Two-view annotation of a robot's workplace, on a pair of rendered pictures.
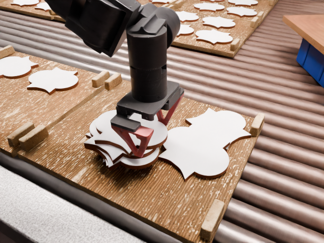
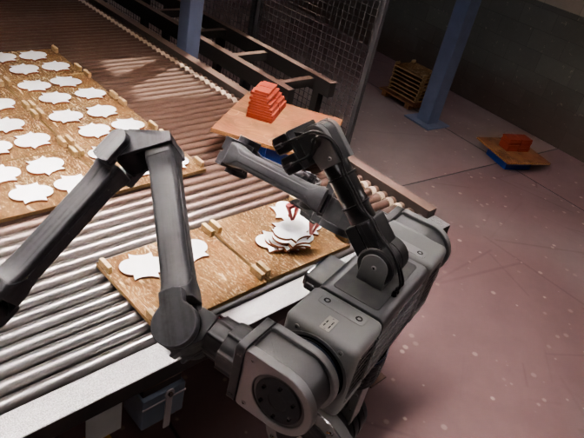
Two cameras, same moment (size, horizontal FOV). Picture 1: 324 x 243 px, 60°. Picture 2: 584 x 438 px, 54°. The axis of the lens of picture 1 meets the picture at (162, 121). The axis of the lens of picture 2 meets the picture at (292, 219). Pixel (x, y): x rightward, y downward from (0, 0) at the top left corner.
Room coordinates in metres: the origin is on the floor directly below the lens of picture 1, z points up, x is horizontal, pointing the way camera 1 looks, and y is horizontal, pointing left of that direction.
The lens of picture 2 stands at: (0.09, 1.73, 2.13)
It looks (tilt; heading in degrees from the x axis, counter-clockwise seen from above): 33 degrees down; 281
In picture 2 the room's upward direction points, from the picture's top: 13 degrees clockwise
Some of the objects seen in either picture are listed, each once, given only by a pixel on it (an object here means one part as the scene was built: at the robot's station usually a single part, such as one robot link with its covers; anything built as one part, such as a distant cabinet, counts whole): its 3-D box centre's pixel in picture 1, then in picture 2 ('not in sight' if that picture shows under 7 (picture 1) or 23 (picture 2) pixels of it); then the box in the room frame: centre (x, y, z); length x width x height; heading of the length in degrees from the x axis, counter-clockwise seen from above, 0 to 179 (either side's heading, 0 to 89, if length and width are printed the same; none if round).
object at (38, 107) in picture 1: (14, 90); (182, 274); (0.66, 0.40, 0.93); 0.41 x 0.35 x 0.02; 62
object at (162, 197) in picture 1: (149, 138); (279, 235); (0.46, 0.03, 0.93); 0.41 x 0.35 x 0.02; 61
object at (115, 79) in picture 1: (113, 81); (215, 226); (0.67, 0.13, 0.95); 0.06 x 0.02 x 0.03; 151
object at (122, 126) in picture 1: (141, 130); (310, 222); (0.36, 0.04, 1.03); 0.07 x 0.07 x 0.09; 63
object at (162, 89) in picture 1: (149, 83); (308, 201); (0.39, 0.02, 1.11); 0.10 x 0.07 x 0.07; 153
